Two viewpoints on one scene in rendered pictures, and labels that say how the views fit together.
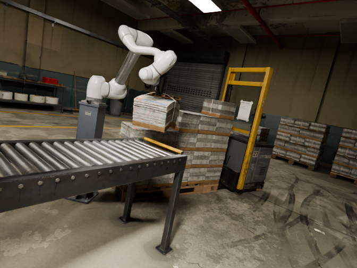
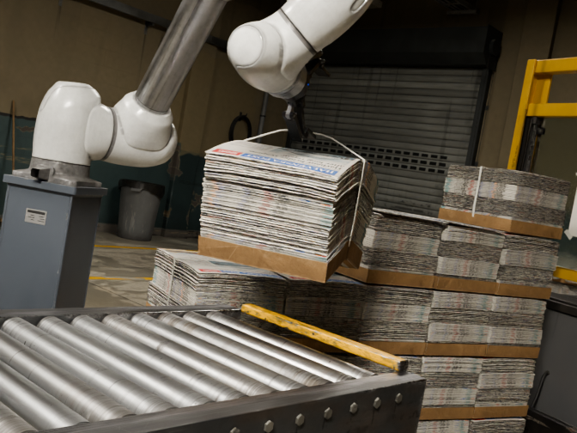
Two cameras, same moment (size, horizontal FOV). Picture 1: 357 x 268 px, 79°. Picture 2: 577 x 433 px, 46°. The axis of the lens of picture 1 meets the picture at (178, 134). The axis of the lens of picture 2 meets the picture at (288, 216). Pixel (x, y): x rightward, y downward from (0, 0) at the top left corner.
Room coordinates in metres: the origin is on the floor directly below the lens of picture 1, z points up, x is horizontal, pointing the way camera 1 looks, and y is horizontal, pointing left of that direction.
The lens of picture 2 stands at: (0.35, 0.09, 1.11)
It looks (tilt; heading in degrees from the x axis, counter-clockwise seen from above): 3 degrees down; 5
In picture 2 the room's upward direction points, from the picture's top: 10 degrees clockwise
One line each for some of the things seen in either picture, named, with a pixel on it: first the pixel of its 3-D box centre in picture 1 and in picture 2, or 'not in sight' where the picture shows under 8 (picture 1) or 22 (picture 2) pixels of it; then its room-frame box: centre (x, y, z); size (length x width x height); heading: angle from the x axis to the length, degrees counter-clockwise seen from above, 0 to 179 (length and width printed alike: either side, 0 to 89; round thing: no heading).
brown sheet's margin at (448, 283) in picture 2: (197, 128); (430, 274); (2.91, -0.25, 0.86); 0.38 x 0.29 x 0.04; 37
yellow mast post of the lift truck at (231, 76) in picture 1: (220, 122); (505, 248); (3.61, -0.65, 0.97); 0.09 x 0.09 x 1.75; 35
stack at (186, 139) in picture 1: (164, 160); (313, 391); (2.66, 0.10, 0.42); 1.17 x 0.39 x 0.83; 125
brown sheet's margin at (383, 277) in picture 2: (179, 127); (367, 267); (2.74, 0.00, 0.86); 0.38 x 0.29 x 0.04; 36
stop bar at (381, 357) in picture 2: (162, 144); (317, 333); (1.75, 0.11, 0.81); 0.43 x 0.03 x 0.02; 53
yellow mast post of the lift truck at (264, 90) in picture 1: (253, 130); not in sight; (3.07, -1.04, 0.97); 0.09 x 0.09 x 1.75; 35
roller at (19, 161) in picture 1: (18, 160); not in sight; (0.97, 0.72, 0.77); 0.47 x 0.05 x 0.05; 53
